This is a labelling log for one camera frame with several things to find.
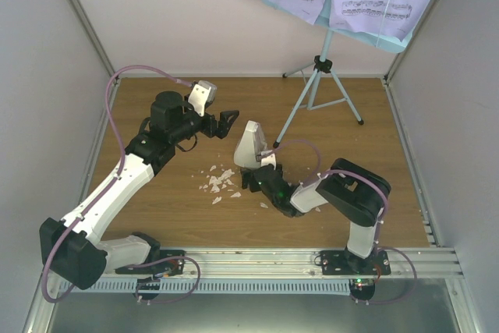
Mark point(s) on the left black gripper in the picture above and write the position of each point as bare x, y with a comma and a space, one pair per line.
223, 127

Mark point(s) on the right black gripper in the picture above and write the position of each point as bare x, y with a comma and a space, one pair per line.
247, 175

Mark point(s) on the white metronome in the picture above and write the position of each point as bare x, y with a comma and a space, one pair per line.
244, 156

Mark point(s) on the light blue music stand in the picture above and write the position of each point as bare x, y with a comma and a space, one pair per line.
323, 66

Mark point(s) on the clear metronome cover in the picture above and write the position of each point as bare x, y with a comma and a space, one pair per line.
260, 145

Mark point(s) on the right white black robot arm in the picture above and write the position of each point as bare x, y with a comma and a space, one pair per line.
359, 195

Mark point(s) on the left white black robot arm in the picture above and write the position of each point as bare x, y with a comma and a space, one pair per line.
73, 247

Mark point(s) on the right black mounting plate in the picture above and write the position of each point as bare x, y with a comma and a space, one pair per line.
342, 262

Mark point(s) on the black mounting plate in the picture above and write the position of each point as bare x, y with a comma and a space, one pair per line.
171, 267
342, 262

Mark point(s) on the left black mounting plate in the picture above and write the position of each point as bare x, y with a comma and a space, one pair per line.
171, 267

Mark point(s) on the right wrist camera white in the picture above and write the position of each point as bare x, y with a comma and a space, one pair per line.
267, 157

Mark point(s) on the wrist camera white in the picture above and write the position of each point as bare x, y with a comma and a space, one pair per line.
267, 157
202, 95

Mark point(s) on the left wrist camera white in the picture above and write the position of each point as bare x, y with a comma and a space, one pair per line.
202, 95

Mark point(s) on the grey cable duct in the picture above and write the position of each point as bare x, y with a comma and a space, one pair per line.
251, 286

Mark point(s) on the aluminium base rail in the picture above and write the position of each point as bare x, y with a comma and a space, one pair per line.
204, 263

